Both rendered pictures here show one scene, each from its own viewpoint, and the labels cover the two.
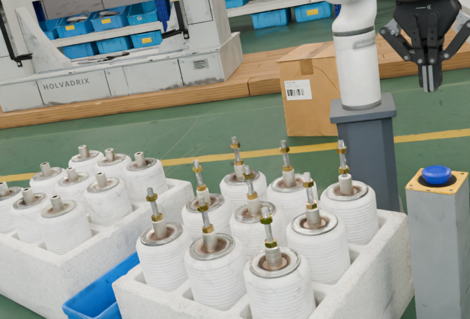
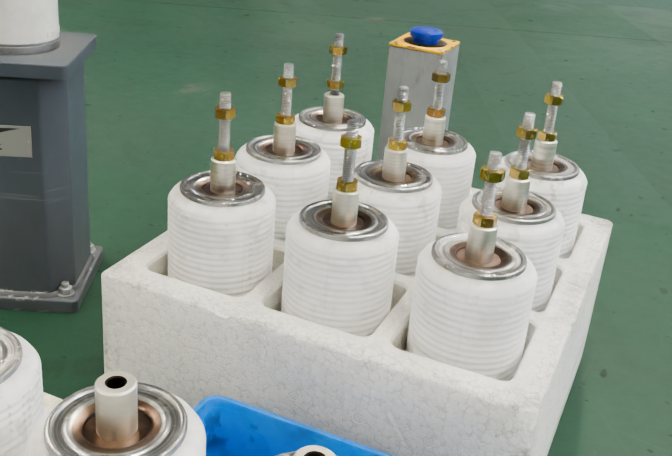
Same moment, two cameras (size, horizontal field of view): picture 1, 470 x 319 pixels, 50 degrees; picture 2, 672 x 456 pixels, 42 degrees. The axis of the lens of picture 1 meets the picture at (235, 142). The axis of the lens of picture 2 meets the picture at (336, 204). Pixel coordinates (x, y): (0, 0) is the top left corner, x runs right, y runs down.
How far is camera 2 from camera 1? 1.31 m
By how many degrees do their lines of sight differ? 99
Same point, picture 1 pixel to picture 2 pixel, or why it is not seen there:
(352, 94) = (49, 15)
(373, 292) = not seen: hidden behind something
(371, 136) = (79, 96)
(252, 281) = (582, 183)
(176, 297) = (550, 315)
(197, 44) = not seen: outside the picture
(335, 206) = (369, 133)
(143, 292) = (549, 356)
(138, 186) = (39, 412)
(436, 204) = (452, 62)
